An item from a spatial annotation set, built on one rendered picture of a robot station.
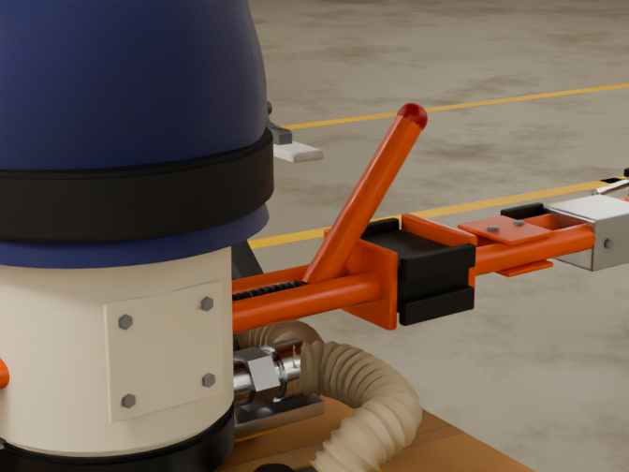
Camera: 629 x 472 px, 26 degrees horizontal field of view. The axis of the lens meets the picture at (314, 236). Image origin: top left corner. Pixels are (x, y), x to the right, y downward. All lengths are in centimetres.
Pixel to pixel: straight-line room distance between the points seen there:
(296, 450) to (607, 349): 302
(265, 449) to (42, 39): 42
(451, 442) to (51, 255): 41
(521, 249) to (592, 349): 296
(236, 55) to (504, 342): 329
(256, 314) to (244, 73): 19
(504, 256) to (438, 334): 303
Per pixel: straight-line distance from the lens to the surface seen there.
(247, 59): 81
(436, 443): 107
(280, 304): 94
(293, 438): 108
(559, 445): 340
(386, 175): 100
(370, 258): 99
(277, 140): 115
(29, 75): 76
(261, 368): 97
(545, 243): 110
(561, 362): 392
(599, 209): 117
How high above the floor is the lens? 139
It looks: 16 degrees down
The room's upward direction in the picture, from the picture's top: straight up
